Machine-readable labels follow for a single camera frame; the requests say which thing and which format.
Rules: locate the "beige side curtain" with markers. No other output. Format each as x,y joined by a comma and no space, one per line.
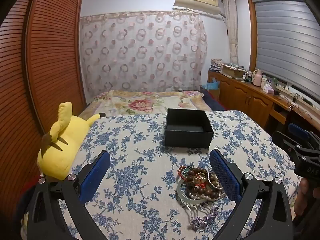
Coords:
231,30

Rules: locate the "grey window blind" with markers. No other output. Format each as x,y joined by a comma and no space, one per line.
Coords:
282,42

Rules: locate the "pink tissue box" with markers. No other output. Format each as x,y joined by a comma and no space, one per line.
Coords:
270,89

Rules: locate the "silver bangle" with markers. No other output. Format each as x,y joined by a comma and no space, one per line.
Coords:
212,187

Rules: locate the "purple flower hair comb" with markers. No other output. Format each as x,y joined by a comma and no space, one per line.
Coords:
205,220

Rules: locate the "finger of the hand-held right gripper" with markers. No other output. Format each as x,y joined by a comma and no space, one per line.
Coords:
297,130

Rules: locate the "wooden louvered wardrobe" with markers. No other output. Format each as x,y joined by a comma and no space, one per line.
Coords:
50,55

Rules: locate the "pale jade bangle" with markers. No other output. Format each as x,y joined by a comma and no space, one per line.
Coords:
182,197

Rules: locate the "pink thermos jug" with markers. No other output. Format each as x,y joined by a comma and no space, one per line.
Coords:
257,77

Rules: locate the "blue floral blanket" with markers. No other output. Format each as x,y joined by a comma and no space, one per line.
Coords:
140,155

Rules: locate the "black box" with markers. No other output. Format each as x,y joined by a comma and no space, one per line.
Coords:
190,130

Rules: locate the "green bead pendant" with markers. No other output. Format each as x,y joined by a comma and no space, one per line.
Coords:
185,172

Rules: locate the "person's right hand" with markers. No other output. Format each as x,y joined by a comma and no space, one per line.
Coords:
303,195

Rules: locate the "circle pattern sheer curtain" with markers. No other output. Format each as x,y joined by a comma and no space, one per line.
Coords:
142,55

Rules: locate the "wall air conditioner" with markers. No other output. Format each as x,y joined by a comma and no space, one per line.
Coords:
195,0

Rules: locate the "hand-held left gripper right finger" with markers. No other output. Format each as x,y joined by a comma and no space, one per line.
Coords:
225,177

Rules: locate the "pink floral bedspread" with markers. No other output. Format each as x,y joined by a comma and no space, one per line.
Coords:
140,102

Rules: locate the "wooden cabinet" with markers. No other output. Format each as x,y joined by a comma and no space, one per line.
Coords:
240,92

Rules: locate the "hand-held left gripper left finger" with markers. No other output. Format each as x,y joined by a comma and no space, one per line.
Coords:
96,172

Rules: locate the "blue plastic bag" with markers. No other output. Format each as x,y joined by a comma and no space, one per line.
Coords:
211,85

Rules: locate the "yellow plush toy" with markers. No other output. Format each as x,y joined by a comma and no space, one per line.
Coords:
65,140

